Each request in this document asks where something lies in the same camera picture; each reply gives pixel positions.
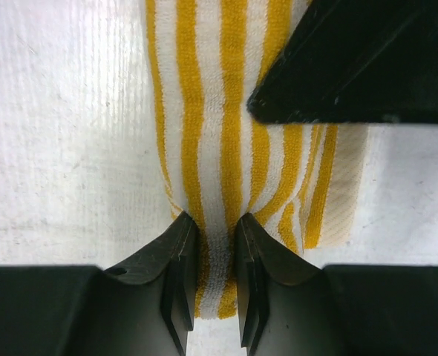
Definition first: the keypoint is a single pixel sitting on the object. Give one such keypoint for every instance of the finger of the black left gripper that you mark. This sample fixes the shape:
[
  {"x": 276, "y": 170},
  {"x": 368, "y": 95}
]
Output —
[{"x": 355, "y": 62}]

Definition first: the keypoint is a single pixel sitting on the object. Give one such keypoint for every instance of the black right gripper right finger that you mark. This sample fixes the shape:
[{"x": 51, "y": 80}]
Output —
[{"x": 287, "y": 306}]

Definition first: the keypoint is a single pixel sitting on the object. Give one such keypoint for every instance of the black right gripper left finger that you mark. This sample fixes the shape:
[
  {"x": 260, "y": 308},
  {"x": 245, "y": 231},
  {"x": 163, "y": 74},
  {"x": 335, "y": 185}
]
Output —
[{"x": 143, "y": 305}]

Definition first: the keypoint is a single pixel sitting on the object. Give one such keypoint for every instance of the yellow white striped towel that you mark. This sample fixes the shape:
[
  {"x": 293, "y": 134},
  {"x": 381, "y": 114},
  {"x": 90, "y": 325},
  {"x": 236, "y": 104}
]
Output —
[{"x": 300, "y": 182}]

